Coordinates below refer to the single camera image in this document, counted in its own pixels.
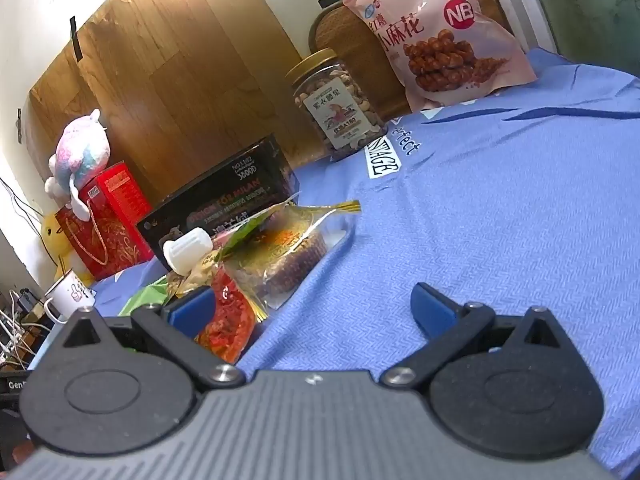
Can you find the clear nut jar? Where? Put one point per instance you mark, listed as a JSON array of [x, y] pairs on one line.
[[335, 105]]

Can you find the short black tape strip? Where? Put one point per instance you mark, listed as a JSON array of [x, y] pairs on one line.
[[19, 125]]

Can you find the blue printed blanket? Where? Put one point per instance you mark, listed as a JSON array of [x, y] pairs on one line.
[[500, 210]]

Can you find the red gift bag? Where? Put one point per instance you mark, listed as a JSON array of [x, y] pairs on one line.
[[115, 220]]

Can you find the small white plastic bottle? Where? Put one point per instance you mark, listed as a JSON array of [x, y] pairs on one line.
[[185, 252]]

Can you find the pink snack bag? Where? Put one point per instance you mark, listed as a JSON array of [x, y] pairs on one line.
[[440, 25]]

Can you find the clear mooncake packet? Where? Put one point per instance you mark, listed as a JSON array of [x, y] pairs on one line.
[[295, 255]]

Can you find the green snack packet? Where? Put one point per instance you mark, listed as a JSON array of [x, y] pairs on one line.
[[145, 296]]

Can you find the woven rattan mat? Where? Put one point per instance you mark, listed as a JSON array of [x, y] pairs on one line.
[[360, 35]]

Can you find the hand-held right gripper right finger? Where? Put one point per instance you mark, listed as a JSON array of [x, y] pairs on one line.
[[430, 306]]

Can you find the yellow plush toy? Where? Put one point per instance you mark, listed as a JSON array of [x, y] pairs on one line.
[[55, 240]]

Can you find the white enamel mug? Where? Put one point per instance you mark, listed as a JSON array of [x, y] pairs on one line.
[[67, 296]]

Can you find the red snack packet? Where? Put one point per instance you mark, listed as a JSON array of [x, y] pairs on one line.
[[230, 320]]

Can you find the black cardboard box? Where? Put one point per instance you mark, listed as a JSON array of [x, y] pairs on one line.
[[225, 195]]

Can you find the pink blue plush toy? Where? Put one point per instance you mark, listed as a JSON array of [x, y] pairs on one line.
[[80, 150]]

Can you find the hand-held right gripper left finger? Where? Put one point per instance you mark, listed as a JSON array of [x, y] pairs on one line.
[[192, 306]]

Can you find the wooden board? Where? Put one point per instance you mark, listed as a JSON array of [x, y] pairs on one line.
[[175, 85]]

